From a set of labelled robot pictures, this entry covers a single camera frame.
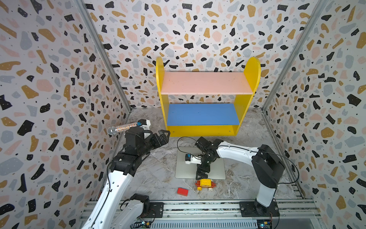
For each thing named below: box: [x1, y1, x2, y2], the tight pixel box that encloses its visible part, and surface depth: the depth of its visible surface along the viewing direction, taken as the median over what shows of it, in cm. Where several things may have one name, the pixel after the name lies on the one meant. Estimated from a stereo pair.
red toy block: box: [176, 187, 189, 197], surface depth 81 cm
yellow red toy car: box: [194, 178, 217, 191], surface depth 80 cm
